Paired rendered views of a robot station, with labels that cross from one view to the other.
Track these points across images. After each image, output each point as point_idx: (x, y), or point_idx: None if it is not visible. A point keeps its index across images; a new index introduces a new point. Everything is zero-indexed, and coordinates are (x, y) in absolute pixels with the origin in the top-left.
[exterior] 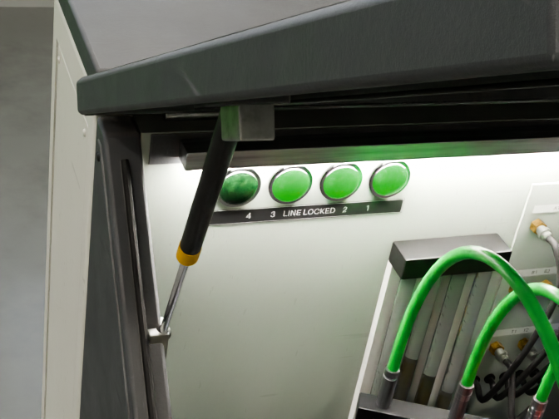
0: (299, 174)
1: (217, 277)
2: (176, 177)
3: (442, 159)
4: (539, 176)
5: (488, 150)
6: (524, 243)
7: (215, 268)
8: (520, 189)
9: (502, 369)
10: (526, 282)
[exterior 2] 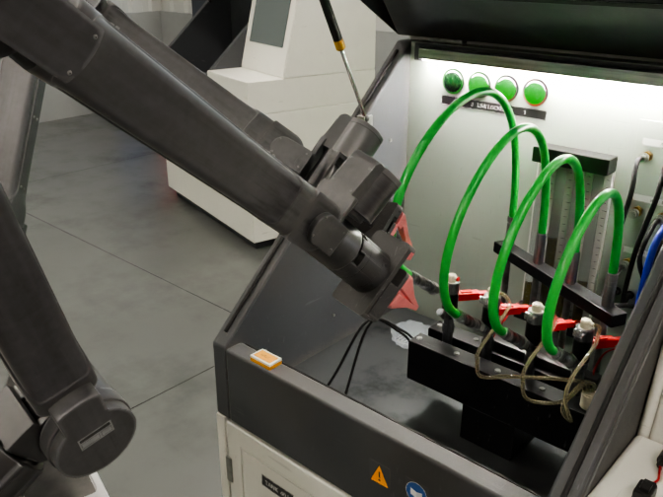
0: (480, 77)
1: (446, 140)
2: (426, 70)
3: (570, 85)
4: (646, 113)
5: (584, 73)
6: (639, 170)
7: (445, 133)
8: (631, 121)
9: (637, 289)
10: (647, 208)
